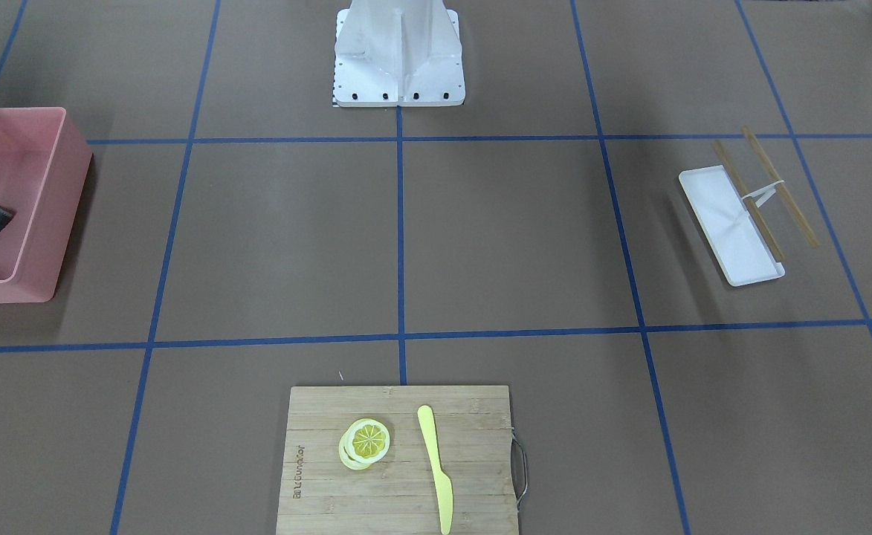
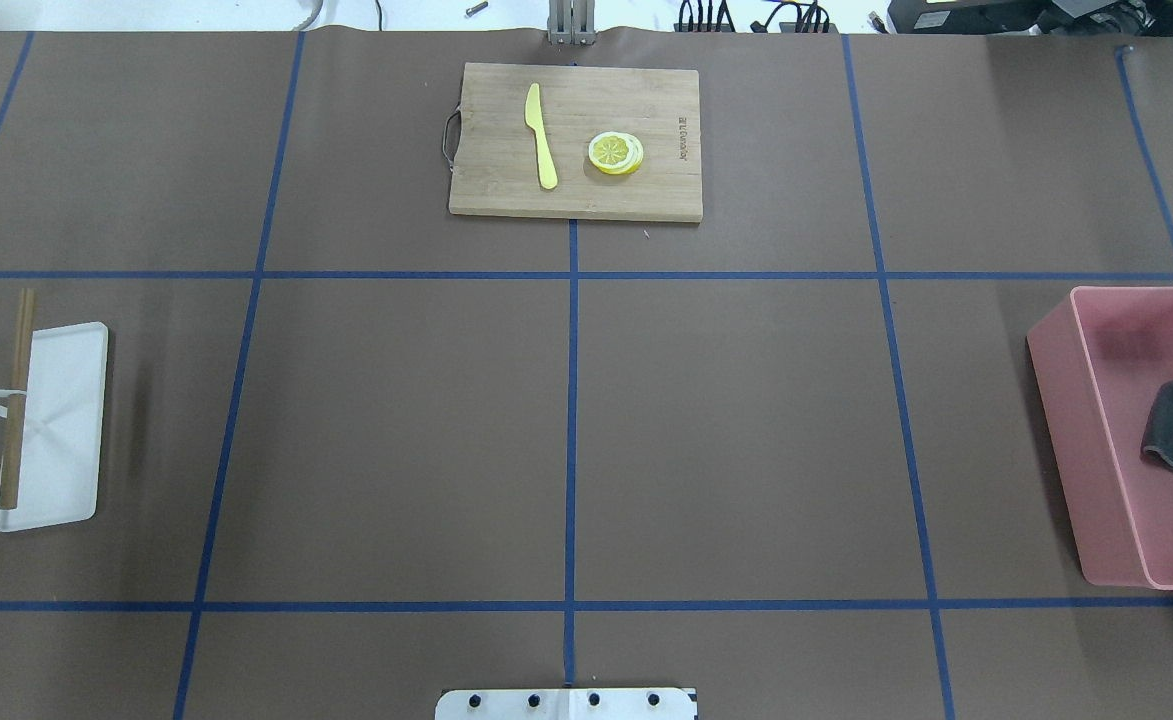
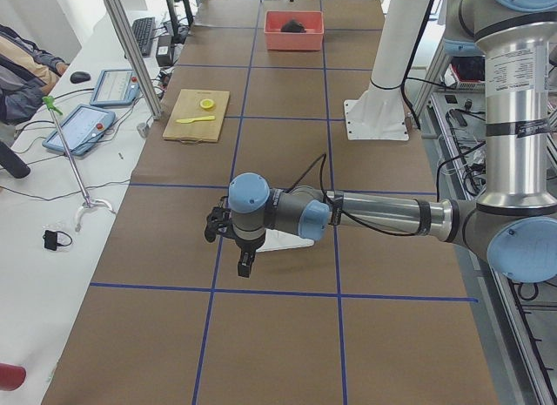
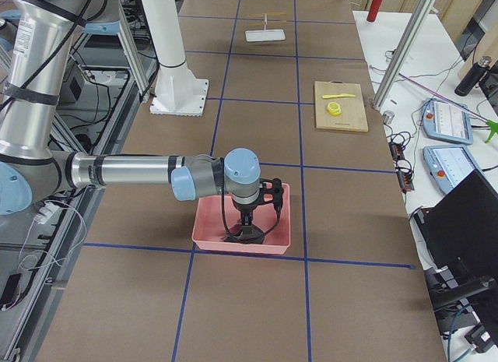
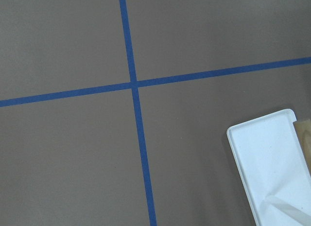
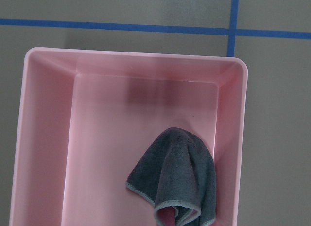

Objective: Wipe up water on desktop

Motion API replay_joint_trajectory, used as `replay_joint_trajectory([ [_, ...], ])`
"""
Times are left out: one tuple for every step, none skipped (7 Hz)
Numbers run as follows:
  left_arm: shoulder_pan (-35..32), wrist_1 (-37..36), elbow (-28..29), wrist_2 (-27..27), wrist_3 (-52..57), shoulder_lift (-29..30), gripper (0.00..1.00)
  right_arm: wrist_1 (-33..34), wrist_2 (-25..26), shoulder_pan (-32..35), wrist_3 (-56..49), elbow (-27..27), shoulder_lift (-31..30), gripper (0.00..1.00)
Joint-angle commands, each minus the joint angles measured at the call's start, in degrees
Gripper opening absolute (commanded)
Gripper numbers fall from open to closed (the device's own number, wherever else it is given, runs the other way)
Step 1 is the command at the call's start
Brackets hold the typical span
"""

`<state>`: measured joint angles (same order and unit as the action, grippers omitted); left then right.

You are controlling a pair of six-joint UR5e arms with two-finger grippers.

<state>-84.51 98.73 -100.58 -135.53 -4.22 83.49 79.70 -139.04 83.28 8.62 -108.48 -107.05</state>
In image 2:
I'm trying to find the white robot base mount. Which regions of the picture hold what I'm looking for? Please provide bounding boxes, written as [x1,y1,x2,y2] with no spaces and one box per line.
[434,687,699,719]

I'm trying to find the pink plastic bin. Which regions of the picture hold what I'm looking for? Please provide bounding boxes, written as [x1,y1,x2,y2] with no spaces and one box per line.
[1028,286,1173,591]

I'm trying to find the white rectangular tray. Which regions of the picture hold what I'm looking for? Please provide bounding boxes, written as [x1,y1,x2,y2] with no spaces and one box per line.
[0,322,110,534]

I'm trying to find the yellow plastic knife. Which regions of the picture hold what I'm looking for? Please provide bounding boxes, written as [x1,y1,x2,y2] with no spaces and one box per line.
[523,82,560,191]

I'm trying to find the bamboo cutting board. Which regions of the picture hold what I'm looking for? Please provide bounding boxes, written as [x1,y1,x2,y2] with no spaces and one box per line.
[448,61,704,224]

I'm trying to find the wooden rack rod near tray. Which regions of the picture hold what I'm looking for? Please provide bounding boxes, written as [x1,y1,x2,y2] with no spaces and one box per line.
[0,288,38,510]

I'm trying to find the yellow lemon slice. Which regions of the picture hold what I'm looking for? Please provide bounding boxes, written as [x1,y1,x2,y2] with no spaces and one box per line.
[587,131,645,176]

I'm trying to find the metal camera post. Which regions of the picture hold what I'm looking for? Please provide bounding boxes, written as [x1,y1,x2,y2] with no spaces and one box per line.
[545,0,598,46]

